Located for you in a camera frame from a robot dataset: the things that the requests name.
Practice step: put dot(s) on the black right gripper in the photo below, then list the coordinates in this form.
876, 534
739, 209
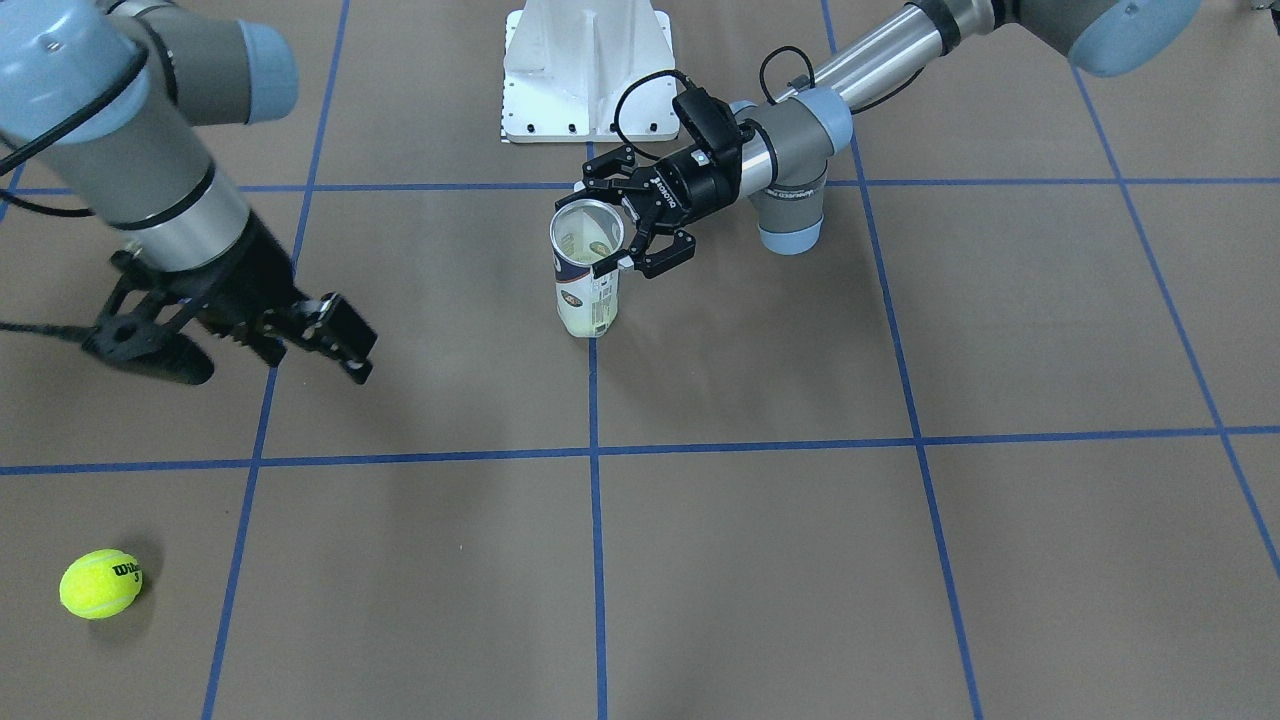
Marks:
252, 278

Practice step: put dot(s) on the yellow Wilson tennis ball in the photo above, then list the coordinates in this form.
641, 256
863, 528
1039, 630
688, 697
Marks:
100, 584

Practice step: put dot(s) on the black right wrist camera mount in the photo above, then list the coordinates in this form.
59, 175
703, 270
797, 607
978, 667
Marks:
139, 330

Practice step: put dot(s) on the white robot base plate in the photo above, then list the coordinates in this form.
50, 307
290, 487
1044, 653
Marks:
567, 63

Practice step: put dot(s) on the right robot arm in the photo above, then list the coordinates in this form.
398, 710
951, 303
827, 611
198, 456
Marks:
109, 96

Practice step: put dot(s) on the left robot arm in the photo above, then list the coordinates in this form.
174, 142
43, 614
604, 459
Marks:
775, 154

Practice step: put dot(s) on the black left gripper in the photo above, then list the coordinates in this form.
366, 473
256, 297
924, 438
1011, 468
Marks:
697, 179

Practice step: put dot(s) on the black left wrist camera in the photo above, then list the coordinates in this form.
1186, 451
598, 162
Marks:
711, 124

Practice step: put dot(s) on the blue tape strip lengthwise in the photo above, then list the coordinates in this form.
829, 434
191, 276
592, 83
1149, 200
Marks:
597, 537

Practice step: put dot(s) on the clear tennis ball can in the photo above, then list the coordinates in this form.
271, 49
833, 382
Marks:
582, 233

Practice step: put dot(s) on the blue tape strip crosswise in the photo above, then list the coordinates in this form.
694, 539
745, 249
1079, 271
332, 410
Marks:
338, 461

